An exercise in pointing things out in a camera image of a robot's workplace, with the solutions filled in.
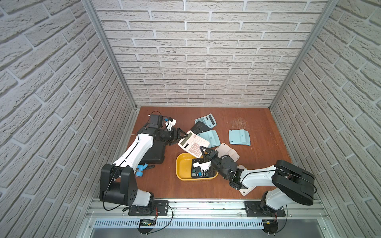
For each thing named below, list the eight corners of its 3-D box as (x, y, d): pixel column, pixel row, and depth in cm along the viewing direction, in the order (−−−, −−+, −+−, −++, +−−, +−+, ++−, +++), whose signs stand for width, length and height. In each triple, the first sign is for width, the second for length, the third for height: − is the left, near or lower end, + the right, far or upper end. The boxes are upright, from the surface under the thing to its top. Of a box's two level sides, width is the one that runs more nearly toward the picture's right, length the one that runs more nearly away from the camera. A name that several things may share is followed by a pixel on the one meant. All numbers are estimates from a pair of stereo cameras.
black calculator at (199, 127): (190, 130, 106) (190, 127, 104) (199, 123, 111) (199, 120, 108) (200, 138, 102) (200, 135, 99) (208, 130, 106) (209, 128, 104)
